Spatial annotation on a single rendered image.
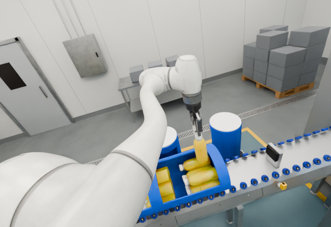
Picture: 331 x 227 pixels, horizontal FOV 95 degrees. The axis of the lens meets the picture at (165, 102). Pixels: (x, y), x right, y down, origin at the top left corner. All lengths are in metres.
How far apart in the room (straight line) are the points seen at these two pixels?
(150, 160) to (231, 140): 1.26
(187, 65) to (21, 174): 0.53
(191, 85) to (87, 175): 0.49
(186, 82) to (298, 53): 3.21
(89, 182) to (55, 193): 0.04
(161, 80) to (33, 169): 0.49
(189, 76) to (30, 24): 3.92
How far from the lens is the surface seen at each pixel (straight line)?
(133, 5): 3.86
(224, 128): 1.46
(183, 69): 0.61
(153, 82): 0.63
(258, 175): 1.33
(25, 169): 0.35
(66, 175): 0.30
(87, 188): 0.26
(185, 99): 0.68
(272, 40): 3.78
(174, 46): 4.02
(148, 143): 0.31
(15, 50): 4.49
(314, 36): 3.86
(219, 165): 0.99
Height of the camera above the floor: 2.01
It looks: 30 degrees down
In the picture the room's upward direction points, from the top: 14 degrees counter-clockwise
